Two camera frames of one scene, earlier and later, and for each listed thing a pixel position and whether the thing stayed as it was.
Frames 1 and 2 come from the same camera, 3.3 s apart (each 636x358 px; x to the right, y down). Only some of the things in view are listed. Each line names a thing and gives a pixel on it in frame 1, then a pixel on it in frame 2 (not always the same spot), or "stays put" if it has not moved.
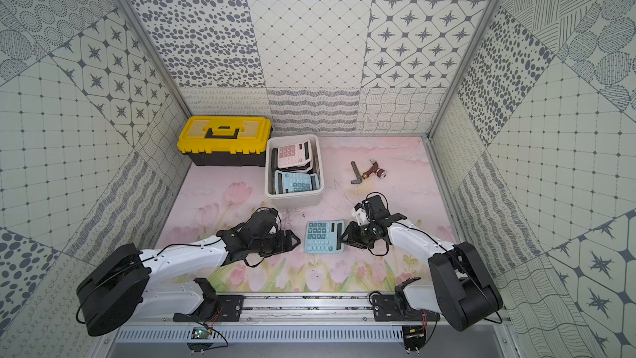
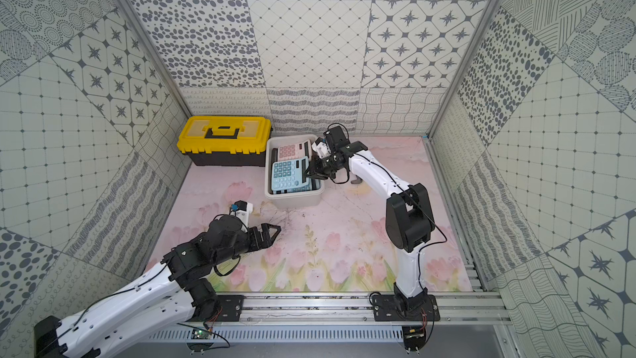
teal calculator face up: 324,237 -> 291,173
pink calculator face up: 294,155 stays put
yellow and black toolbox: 226,141 stays put
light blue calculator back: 288,183 stays put
